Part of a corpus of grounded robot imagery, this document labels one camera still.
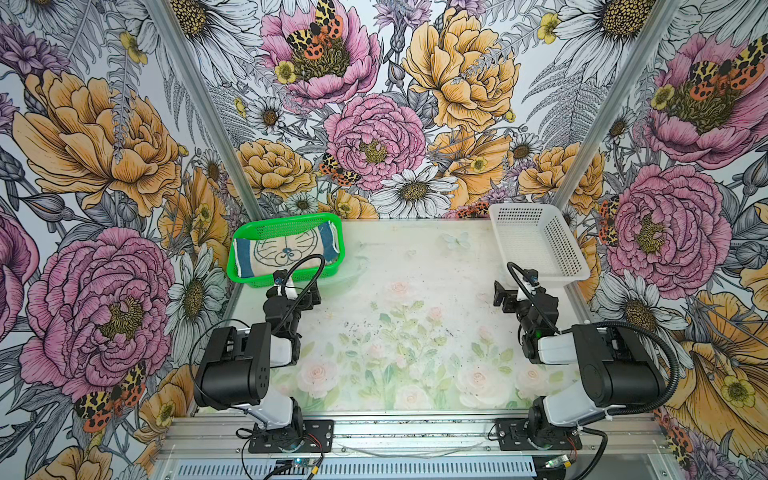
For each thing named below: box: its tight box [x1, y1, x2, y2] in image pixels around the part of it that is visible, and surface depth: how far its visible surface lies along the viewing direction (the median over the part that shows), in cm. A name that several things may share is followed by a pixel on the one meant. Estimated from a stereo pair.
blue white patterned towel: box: [233, 220, 341, 278], surface depth 108 cm
